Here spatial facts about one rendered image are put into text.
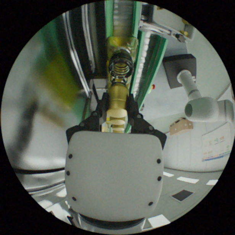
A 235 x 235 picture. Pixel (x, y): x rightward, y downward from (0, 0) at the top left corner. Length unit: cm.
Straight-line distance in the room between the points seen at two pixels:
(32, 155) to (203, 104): 46
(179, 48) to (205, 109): 38
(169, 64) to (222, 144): 351
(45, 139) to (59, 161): 7
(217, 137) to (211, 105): 348
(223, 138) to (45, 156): 380
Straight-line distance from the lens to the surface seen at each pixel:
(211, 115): 33
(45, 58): 17
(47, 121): 17
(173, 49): 57
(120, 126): 22
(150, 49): 38
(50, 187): 21
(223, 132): 369
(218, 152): 383
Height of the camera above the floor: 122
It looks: 23 degrees down
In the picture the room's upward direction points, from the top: 177 degrees counter-clockwise
